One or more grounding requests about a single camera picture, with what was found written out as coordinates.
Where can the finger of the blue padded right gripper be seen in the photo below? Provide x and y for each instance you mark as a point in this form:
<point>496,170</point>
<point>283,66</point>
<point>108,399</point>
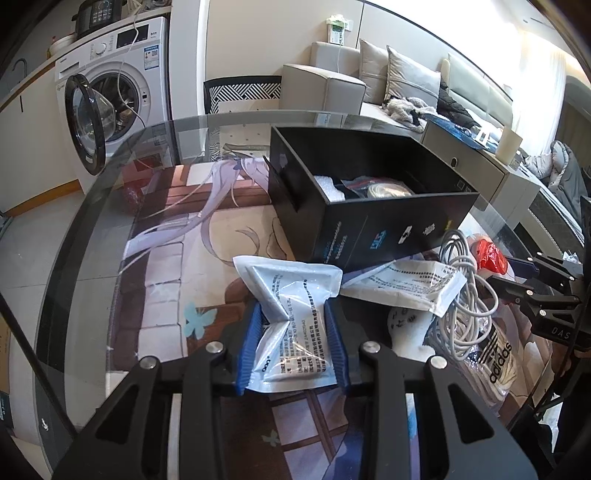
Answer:
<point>545,268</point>

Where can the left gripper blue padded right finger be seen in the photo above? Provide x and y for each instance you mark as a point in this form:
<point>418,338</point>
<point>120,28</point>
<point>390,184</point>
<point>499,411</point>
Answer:
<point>336,324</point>

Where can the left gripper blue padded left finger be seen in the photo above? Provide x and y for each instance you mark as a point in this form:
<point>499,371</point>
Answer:
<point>250,330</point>

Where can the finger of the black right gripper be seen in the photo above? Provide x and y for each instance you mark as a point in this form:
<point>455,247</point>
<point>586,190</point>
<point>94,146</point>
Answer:
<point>522,294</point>

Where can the white foil sachet packet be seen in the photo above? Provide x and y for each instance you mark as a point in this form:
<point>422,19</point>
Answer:
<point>293,353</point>

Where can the bagged adidas socks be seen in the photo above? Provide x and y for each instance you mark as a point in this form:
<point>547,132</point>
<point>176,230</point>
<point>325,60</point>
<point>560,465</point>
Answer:
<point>489,365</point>

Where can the black cardboard box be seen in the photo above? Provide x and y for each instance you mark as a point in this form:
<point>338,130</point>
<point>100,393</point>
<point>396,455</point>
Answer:
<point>359,232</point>

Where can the clear bag white cloth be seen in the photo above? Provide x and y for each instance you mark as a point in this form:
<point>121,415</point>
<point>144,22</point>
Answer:
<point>377,188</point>

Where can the white foam block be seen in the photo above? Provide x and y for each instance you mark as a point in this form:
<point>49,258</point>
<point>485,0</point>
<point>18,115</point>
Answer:
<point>328,187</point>

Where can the person's right hand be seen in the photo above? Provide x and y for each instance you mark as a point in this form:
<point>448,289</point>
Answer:
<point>562,360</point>

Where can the red white plastic bag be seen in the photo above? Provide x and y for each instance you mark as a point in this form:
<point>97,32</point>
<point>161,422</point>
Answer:
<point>489,258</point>

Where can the beige low cabinet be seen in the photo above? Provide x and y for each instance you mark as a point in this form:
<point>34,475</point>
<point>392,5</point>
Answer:
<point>508,190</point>

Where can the anime print desk mat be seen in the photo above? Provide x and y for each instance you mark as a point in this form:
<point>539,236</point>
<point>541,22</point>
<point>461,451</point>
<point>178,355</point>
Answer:
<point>184,293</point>

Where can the white paper roll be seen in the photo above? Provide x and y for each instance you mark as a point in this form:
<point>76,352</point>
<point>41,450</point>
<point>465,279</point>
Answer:
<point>508,146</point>

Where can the black jacket on sofa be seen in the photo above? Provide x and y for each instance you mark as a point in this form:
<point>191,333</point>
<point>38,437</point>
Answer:
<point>453,110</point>

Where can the grey crumpled cloth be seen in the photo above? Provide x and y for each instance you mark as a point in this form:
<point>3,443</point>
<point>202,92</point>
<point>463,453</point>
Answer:
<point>409,110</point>

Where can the grey cushion right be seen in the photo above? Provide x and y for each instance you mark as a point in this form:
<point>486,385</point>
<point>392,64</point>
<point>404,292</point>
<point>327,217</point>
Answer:
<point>407,78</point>

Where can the grey cushion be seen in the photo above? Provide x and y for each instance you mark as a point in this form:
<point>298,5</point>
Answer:
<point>374,63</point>
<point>407,78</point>

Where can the grey cushion left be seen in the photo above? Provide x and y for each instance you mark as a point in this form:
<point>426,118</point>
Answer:
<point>374,63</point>

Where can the beige sofa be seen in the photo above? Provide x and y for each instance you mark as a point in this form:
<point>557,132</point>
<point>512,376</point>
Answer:
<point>346,80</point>

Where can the black patterned chair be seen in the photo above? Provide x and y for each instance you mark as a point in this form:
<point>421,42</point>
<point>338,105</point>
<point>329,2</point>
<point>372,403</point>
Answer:
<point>242,93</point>

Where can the white washing machine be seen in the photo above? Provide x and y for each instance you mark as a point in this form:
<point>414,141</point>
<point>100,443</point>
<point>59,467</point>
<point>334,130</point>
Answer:
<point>128,68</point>

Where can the kitchen faucet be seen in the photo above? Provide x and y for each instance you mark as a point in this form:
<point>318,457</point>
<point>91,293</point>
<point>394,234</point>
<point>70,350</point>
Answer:
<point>20,70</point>

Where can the white bowl on counter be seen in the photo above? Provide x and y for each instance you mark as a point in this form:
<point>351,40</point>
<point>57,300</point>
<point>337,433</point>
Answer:
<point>60,44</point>

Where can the black pressure cooker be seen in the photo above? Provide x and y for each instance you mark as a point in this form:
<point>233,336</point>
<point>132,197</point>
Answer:
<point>92,15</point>

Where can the green white wall panel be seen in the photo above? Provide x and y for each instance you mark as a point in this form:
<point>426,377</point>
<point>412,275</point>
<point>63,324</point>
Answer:
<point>336,28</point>

